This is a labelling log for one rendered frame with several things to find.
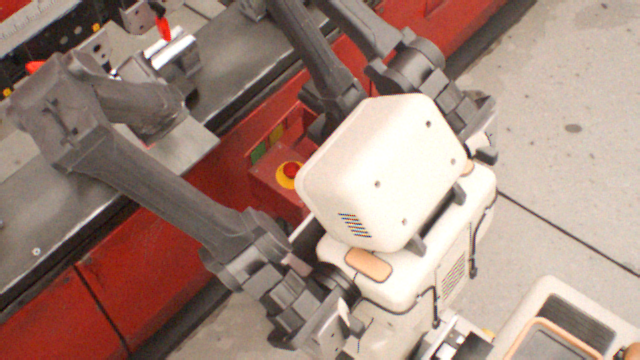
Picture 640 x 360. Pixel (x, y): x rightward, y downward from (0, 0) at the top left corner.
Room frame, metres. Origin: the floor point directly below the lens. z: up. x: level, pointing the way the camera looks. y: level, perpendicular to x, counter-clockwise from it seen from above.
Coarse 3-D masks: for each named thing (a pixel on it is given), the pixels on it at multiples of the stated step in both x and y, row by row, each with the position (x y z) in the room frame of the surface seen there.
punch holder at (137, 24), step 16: (112, 0) 1.09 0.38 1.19; (128, 0) 1.08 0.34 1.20; (144, 0) 1.10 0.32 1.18; (160, 0) 1.12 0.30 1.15; (176, 0) 1.15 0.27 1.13; (112, 16) 1.12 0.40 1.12; (128, 16) 1.07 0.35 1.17; (144, 16) 1.09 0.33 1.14; (128, 32) 1.09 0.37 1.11; (144, 32) 1.09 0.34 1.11
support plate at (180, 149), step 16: (128, 128) 0.93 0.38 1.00; (176, 128) 0.93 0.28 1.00; (192, 128) 0.92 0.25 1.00; (160, 144) 0.89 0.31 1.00; (176, 144) 0.89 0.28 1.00; (192, 144) 0.89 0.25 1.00; (208, 144) 0.88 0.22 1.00; (160, 160) 0.85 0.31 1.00; (176, 160) 0.85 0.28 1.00; (192, 160) 0.85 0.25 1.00
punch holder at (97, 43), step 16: (64, 16) 0.99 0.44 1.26; (80, 16) 1.01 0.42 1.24; (96, 16) 1.03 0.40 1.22; (48, 32) 0.96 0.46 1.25; (64, 32) 0.98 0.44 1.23; (80, 32) 1.00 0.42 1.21; (96, 32) 1.02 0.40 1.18; (16, 48) 0.96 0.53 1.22; (32, 48) 0.93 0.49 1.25; (48, 48) 0.95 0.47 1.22; (64, 48) 0.97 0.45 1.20; (80, 48) 0.99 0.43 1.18; (96, 48) 1.02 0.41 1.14; (112, 48) 1.03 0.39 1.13
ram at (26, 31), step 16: (0, 0) 0.93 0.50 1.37; (16, 0) 0.94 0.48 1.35; (32, 0) 0.96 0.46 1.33; (64, 0) 1.00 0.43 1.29; (80, 0) 1.02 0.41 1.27; (0, 16) 0.92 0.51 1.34; (48, 16) 0.97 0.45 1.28; (16, 32) 0.93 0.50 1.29; (32, 32) 0.94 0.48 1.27; (0, 48) 0.90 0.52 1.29
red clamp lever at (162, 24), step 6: (150, 0) 1.11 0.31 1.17; (150, 6) 1.09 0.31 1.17; (156, 6) 1.09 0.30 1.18; (162, 6) 1.09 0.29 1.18; (156, 12) 1.08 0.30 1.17; (162, 12) 1.08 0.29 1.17; (156, 18) 1.09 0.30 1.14; (162, 18) 1.08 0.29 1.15; (156, 24) 1.09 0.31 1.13; (162, 24) 1.08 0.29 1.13; (162, 30) 1.08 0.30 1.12; (168, 30) 1.08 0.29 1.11; (162, 36) 1.08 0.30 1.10; (168, 36) 1.08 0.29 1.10
